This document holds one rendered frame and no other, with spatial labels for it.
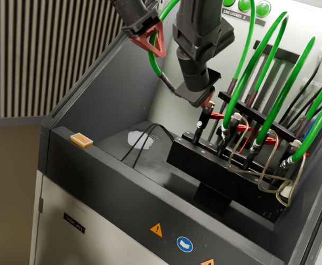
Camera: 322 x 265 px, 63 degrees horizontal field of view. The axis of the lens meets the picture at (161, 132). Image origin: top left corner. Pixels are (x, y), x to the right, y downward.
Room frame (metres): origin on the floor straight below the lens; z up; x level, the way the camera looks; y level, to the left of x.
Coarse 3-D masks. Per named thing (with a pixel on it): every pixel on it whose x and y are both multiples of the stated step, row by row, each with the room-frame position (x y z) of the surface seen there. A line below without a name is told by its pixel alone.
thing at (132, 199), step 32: (64, 128) 0.61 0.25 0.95; (64, 160) 0.56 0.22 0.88; (96, 160) 0.52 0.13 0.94; (96, 192) 0.52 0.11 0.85; (128, 192) 0.48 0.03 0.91; (160, 192) 0.47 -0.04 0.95; (128, 224) 0.47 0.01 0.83; (192, 224) 0.42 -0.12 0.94; (224, 224) 0.44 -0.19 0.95; (160, 256) 0.44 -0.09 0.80; (192, 256) 0.41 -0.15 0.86; (224, 256) 0.39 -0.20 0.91; (256, 256) 0.38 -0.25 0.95
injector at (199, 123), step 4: (212, 108) 0.70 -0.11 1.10; (204, 112) 0.70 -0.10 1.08; (208, 112) 0.70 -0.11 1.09; (200, 116) 0.70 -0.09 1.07; (204, 116) 0.70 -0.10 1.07; (208, 116) 0.70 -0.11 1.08; (200, 120) 0.70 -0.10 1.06; (204, 120) 0.70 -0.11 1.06; (208, 120) 0.70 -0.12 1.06; (200, 124) 0.68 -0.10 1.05; (204, 124) 0.70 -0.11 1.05; (200, 128) 0.69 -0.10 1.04; (204, 128) 0.70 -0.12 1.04; (196, 132) 0.70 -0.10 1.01; (200, 132) 0.70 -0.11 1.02; (196, 136) 0.70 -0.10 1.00; (200, 136) 0.71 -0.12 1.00; (196, 140) 0.70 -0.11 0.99; (196, 144) 0.70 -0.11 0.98
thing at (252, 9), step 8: (176, 0) 0.65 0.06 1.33; (168, 8) 0.64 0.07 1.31; (160, 16) 0.63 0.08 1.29; (248, 32) 0.88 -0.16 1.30; (152, 40) 0.62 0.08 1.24; (248, 40) 0.88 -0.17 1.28; (248, 48) 0.89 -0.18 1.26; (152, 56) 0.63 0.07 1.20; (152, 64) 0.64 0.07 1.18; (240, 64) 0.89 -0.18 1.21; (160, 72) 0.66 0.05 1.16; (232, 80) 0.89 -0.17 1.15
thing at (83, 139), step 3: (75, 135) 0.57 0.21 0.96; (78, 135) 0.58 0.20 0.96; (81, 135) 0.58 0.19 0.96; (78, 138) 0.56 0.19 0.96; (81, 138) 0.57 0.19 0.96; (84, 138) 0.57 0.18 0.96; (75, 141) 0.56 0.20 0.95; (84, 141) 0.56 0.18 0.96; (87, 141) 0.56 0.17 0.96; (78, 144) 0.55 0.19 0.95; (81, 144) 0.55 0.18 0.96; (90, 144) 0.57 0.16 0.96; (84, 147) 0.55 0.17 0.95
